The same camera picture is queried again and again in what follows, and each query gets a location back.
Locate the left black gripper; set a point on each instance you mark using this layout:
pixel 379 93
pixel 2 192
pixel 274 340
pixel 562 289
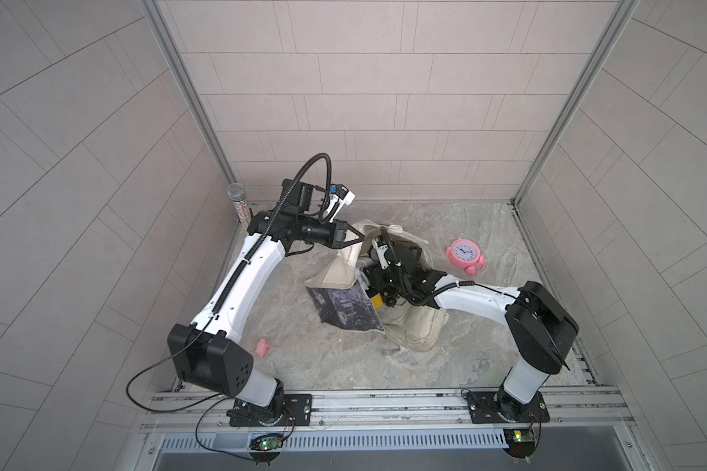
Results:
pixel 334 234

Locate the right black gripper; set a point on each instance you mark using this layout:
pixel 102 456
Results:
pixel 376 275

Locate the pink alarm clock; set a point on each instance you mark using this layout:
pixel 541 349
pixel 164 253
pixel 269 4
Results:
pixel 466 255

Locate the beige canvas tote bag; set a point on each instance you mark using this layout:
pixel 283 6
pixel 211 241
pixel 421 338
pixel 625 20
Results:
pixel 366 287

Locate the yellow rectangular alarm clock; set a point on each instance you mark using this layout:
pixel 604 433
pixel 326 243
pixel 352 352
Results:
pixel 377 301

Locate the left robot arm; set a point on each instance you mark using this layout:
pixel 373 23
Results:
pixel 207 353

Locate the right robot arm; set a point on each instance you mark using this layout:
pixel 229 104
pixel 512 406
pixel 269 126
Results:
pixel 543 331

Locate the glitter microphone on stand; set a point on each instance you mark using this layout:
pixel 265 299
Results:
pixel 238 196

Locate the small pink eraser piece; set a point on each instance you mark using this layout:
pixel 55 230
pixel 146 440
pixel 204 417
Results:
pixel 262 347

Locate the right circuit board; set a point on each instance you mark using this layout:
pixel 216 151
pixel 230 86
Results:
pixel 521 443

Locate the circuit board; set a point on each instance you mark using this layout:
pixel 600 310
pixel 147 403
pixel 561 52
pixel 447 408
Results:
pixel 521 443
pixel 267 443

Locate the left circuit board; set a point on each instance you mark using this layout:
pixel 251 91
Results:
pixel 267 443

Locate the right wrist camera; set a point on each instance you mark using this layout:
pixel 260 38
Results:
pixel 378 253

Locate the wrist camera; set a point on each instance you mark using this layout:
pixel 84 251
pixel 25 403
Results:
pixel 378 253
pixel 339 197

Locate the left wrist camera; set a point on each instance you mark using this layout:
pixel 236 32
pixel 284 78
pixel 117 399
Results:
pixel 339 197

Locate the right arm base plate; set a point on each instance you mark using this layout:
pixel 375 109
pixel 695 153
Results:
pixel 498 407

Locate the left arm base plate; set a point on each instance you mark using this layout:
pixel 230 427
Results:
pixel 293 409

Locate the aluminium mounting rail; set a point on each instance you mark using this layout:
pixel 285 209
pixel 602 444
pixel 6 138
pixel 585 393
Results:
pixel 414 409

